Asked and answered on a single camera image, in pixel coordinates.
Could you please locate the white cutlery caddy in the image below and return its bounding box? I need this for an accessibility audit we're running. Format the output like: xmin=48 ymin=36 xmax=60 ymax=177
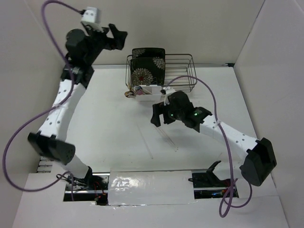
xmin=135 ymin=85 xmax=162 ymax=102

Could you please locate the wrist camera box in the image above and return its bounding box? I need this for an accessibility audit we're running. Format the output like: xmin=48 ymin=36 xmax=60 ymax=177
xmin=81 ymin=7 xmax=101 ymax=24
xmin=161 ymin=86 xmax=176 ymax=105

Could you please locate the front black floral plate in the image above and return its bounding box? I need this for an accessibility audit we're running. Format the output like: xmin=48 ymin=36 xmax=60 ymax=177
xmin=130 ymin=57 xmax=165 ymax=86

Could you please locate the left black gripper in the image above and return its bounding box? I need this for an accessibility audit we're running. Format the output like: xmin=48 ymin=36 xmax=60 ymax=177
xmin=85 ymin=24 xmax=128 ymax=65

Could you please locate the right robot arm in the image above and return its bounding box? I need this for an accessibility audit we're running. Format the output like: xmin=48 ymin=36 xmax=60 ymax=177
xmin=151 ymin=90 xmax=277 ymax=186

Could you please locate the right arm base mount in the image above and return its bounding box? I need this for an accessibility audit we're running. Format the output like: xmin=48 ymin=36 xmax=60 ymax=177
xmin=188 ymin=161 xmax=231 ymax=199

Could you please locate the rear black floral plate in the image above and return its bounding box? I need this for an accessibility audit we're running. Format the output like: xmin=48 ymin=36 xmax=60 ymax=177
xmin=132 ymin=47 xmax=165 ymax=59

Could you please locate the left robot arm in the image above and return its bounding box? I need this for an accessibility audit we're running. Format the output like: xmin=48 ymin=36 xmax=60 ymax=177
xmin=28 ymin=24 xmax=128 ymax=190

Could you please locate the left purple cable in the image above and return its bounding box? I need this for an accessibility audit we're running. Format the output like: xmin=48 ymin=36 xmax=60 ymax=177
xmin=3 ymin=0 xmax=86 ymax=192

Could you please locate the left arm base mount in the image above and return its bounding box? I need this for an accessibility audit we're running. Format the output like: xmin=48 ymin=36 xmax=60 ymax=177
xmin=62 ymin=172 xmax=110 ymax=206

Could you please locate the grey wire dish rack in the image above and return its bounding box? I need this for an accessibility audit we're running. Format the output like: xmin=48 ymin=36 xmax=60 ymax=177
xmin=125 ymin=53 xmax=197 ymax=92

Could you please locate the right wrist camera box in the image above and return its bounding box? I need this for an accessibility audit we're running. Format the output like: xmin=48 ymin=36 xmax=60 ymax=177
xmin=161 ymin=86 xmax=176 ymax=105

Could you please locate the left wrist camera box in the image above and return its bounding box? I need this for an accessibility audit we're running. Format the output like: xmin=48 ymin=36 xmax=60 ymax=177
xmin=81 ymin=7 xmax=101 ymax=24

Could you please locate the black floral plate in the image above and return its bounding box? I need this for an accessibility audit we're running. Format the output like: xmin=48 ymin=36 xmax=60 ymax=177
xmin=132 ymin=47 xmax=165 ymax=59
xmin=130 ymin=57 xmax=165 ymax=86

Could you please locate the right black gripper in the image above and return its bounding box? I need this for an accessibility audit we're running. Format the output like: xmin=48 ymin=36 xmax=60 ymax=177
xmin=151 ymin=100 xmax=184 ymax=127

